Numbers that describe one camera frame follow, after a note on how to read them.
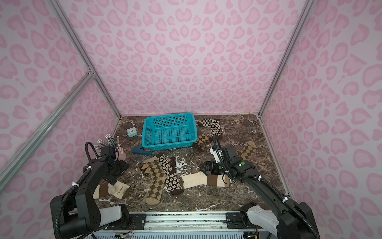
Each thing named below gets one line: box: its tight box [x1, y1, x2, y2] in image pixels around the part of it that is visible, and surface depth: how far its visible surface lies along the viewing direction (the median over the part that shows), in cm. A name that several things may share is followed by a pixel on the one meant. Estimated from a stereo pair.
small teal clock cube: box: [126, 127, 138, 138], surface depth 109 cm
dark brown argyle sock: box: [194, 133, 214, 151], surface depth 105 cm
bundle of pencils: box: [94, 133, 117, 150], surface depth 90 cm
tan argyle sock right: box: [237, 141, 257, 161], surface depth 102 cm
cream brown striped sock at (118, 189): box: [92, 180, 130, 200], surface depth 84 cm
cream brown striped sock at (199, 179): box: [181, 171, 231, 189], surface depth 88 cm
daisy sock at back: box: [196, 118, 223, 136], surface depth 116 cm
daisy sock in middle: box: [156, 152, 184, 196], surface depth 90 cm
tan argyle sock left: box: [139, 155, 168, 206], surface depth 89 cm
